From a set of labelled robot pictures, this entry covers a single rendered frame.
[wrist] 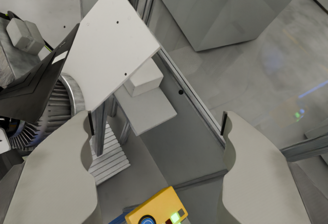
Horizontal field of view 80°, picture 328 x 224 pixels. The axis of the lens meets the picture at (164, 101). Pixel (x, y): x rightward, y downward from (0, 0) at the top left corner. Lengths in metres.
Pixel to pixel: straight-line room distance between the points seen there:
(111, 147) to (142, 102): 0.79
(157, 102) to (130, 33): 0.51
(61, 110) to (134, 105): 0.44
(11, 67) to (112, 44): 0.32
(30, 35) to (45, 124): 0.33
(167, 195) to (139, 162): 1.13
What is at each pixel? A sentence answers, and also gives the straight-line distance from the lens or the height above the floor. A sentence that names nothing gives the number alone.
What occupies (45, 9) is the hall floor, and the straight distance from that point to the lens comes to 2.74.
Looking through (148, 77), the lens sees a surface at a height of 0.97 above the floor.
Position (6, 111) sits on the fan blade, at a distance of 0.40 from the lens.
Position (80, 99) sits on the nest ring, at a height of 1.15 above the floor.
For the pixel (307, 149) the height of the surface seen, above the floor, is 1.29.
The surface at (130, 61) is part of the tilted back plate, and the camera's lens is 0.56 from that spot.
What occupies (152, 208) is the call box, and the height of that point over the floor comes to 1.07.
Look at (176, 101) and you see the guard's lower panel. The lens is 1.05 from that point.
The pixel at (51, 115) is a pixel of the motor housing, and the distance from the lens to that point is 0.62.
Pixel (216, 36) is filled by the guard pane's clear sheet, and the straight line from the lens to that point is 0.76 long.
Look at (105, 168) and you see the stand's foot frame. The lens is 1.67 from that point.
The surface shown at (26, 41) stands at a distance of 0.81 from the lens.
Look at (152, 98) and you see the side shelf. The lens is 1.02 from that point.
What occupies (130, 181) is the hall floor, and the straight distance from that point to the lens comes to 1.75.
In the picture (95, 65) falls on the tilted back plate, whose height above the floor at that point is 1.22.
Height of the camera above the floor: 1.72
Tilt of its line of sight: 57 degrees down
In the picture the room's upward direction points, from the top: 32 degrees clockwise
